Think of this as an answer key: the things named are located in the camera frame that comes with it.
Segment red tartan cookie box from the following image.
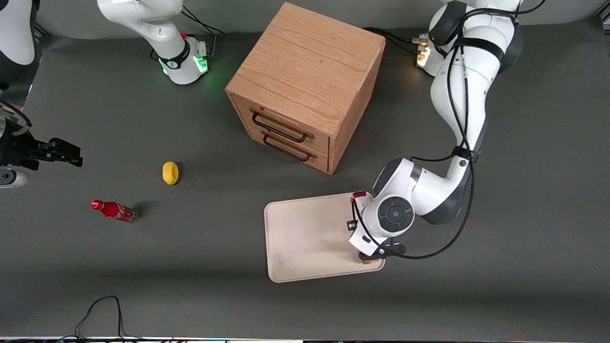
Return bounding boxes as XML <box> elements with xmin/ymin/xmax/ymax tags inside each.
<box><xmin>351</xmin><ymin>191</ymin><xmax>383</xmax><ymax>264</ymax></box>

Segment cream rectangular tray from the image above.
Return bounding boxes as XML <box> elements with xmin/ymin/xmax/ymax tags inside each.
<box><xmin>264</xmin><ymin>192</ymin><xmax>386</xmax><ymax>283</ymax></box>

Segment black left arm base cables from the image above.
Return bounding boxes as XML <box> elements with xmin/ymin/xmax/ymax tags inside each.
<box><xmin>364</xmin><ymin>26</ymin><xmax>429</xmax><ymax>54</ymax></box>

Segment black right arm base cables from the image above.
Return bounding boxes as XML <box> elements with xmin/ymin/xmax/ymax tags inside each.
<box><xmin>180</xmin><ymin>5</ymin><xmax>225</xmax><ymax>61</ymax></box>

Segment yellow lemon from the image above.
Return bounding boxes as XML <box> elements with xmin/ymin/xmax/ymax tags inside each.
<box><xmin>162</xmin><ymin>161</ymin><xmax>180</xmax><ymax>185</ymax></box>

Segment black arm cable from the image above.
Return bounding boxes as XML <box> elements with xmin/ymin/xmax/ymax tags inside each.
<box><xmin>381</xmin><ymin>0</ymin><xmax>548</xmax><ymax>261</ymax></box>
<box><xmin>0</xmin><ymin>99</ymin><xmax>33</xmax><ymax>139</ymax></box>

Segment wooden drawer cabinet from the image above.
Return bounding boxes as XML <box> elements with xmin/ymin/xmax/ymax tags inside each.
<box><xmin>225</xmin><ymin>2</ymin><xmax>386</xmax><ymax>175</ymax></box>

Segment thin black looped cable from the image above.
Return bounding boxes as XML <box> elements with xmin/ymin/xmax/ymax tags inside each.
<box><xmin>60</xmin><ymin>295</ymin><xmax>143</xmax><ymax>342</ymax></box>

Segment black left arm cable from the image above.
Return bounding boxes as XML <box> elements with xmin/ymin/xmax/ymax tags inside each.
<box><xmin>381</xmin><ymin>0</ymin><xmax>548</xmax><ymax>261</ymax></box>

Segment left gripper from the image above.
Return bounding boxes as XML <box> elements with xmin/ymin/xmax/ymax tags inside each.
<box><xmin>346</xmin><ymin>219</ymin><xmax>386</xmax><ymax>257</ymax></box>

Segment wooden drawer front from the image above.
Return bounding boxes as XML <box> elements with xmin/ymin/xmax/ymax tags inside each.
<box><xmin>240</xmin><ymin>117</ymin><xmax>330</xmax><ymax>173</ymax></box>
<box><xmin>230</xmin><ymin>93</ymin><xmax>331</xmax><ymax>155</ymax></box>

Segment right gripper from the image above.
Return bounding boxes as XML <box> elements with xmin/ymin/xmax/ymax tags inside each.
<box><xmin>0</xmin><ymin>129</ymin><xmax>83</xmax><ymax>189</ymax></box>

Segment black arm base cables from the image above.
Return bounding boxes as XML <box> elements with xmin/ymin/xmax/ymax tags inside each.
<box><xmin>180</xmin><ymin>5</ymin><xmax>225</xmax><ymax>61</ymax></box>
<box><xmin>364</xmin><ymin>26</ymin><xmax>429</xmax><ymax>54</ymax></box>

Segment red cola bottle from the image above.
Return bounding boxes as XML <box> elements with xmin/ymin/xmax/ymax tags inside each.
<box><xmin>91</xmin><ymin>199</ymin><xmax>139</xmax><ymax>223</ymax></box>

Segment black metal drawer handle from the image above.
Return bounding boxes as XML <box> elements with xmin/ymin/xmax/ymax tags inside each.
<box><xmin>261</xmin><ymin>131</ymin><xmax>318</xmax><ymax>162</ymax></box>
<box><xmin>250</xmin><ymin>108</ymin><xmax>315</xmax><ymax>143</ymax></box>

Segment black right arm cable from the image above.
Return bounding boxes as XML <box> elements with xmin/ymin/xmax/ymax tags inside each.
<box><xmin>0</xmin><ymin>99</ymin><xmax>33</xmax><ymax>139</ymax></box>

